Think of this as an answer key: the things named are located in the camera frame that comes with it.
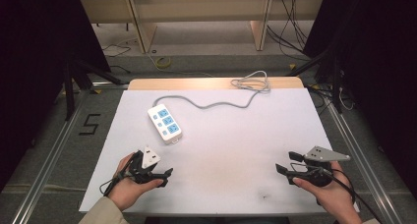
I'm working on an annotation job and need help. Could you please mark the white thin cable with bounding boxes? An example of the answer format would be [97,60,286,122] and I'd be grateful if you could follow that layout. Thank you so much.
[338,85,356,112]

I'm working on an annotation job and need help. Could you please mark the person's left hand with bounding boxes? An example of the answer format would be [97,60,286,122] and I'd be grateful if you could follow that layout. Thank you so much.
[106,151,164,212]

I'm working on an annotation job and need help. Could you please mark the thin black floor cable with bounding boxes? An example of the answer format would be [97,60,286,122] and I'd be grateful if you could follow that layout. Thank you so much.
[100,42,132,75]

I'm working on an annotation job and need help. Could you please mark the black metal stand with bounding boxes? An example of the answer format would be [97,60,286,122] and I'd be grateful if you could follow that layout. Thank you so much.
[61,55,130,122]
[286,46,346,115]

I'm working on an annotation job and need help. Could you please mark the white power strip blue sockets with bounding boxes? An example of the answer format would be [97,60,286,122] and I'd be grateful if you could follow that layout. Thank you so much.
[147,103,184,145]

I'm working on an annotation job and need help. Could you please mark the white foam board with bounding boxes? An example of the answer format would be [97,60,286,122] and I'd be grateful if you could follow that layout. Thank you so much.
[79,87,361,216]

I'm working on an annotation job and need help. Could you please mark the aluminium rail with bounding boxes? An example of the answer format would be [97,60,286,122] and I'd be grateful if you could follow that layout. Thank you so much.
[322,91,405,224]
[11,88,90,224]

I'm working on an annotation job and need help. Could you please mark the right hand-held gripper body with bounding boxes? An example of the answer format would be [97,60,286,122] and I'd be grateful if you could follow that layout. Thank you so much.
[285,145,351,188]

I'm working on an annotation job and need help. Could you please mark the bundle of black cables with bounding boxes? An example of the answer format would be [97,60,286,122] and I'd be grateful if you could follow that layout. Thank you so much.
[266,0,312,59]

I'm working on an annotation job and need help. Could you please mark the grey power strip cable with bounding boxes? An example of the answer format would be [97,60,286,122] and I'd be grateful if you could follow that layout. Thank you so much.
[151,70,271,110]

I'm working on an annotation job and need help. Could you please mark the yellow coiled cable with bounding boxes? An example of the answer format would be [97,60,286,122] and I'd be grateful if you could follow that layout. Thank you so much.
[154,55,172,70]

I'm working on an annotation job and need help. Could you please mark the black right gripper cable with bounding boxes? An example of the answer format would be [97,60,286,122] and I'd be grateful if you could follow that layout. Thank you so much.
[289,161,384,224]

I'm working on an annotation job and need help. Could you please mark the wooden shelf unit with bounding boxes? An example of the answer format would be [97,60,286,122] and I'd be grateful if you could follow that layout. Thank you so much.
[80,0,327,54]

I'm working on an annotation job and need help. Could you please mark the black curtain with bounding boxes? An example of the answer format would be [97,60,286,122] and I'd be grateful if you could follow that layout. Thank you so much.
[0,0,112,193]
[302,0,417,198]

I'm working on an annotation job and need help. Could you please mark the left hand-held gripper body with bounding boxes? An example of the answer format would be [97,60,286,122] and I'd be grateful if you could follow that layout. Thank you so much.
[128,145,162,185]

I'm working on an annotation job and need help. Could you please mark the person's right hand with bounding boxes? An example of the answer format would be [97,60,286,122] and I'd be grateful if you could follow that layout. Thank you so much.
[292,161,359,219]

